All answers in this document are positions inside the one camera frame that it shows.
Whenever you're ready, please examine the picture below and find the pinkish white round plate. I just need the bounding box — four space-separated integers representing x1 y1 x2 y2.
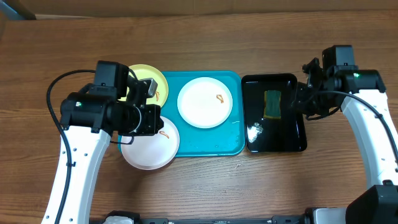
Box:
120 116 180 170

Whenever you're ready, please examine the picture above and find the green and yellow sponge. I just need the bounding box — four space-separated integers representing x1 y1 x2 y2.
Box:
263 90 281 119

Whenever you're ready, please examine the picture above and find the yellow-green round plate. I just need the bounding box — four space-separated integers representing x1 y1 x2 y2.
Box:
129 64 169 107

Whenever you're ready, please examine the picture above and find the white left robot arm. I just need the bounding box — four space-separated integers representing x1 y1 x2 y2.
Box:
42 60 164 223

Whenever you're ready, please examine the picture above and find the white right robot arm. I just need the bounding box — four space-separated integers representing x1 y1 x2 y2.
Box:
292 45 397 224

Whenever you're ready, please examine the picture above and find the black rectangular tray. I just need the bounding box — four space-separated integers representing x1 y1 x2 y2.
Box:
241 73 307 153

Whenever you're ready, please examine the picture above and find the teal plastic tray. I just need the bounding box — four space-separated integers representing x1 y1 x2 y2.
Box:
117 70 246 157

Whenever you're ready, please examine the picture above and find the red sauce smear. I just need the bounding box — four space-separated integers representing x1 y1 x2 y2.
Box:
159 131 170 139

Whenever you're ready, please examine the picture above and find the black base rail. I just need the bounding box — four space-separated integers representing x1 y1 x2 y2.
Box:
90 210 360 224

